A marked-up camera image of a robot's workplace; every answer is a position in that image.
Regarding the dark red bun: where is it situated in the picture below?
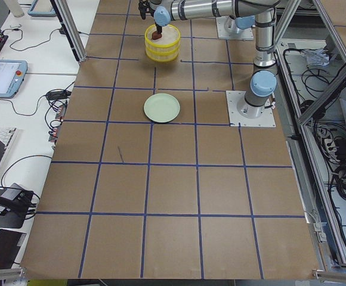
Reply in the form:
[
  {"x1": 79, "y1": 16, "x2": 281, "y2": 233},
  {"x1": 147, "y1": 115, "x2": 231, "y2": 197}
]
[{"x1": 152, "y1": 31, "x2": 162, "y2": 41}]

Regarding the yellow steamer layer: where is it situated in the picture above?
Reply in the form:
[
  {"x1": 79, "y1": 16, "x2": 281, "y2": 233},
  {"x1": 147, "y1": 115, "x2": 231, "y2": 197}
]
[
  {"x1": 145, "y1": 47, "x2": 180, "y2": 63},
  {"x1": 144, "y1": 24, "x2": 181, "y2": 53}
]

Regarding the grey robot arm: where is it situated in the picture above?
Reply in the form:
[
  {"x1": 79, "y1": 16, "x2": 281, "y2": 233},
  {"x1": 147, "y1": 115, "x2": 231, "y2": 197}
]
[{"x1": 148, "y1": 0, "x2": 279, "y2": 119}]

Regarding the light green plate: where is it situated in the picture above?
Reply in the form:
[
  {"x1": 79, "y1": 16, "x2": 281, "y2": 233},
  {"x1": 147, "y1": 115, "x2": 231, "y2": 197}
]
[{"x1": 143, "y1": 93, "x2": 181, "y2": 123}]

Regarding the black power brick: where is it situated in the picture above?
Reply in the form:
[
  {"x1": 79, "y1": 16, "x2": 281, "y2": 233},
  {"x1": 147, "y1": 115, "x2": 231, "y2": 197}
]
[{"x1": 46, "y1": 90, "x2": 71, "y2": 101}]

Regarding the blue teach pendant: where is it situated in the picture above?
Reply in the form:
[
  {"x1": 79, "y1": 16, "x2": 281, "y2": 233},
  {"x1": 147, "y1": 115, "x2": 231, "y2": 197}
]
[
  {"x1": 0, "y1": 60, "x2": 28, "y2": 99},
  {"x1": 27, "y1": 0, "x2": 56, "y2": 17}
]

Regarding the white keyboard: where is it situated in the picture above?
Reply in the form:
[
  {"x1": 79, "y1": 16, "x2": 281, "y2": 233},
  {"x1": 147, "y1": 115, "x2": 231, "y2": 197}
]
[{"x1": 0, "y1": 127, "x2": 18, "y2": 149}]

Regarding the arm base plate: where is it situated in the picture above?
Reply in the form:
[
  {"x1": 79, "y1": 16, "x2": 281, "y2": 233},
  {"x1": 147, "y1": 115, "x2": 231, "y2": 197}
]
[
  {"x1": 216, "y1": 16, "x2": 255, "y2": 41},
  {"x1": 226, "y1": 91, "x2": 276, "y2": 128}
]

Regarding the aluminium vertical post right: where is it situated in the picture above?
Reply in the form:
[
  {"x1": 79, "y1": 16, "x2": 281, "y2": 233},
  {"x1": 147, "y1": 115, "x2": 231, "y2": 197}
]
[{"x1": 50, "y1": 0, "x2": 87, "y2": 63}]

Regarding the black camera stand base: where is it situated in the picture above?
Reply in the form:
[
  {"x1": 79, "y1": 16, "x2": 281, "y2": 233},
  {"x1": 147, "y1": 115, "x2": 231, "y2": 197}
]
[{"x1": 0, "y1": 184, "x2": 36, "y2": 229}]

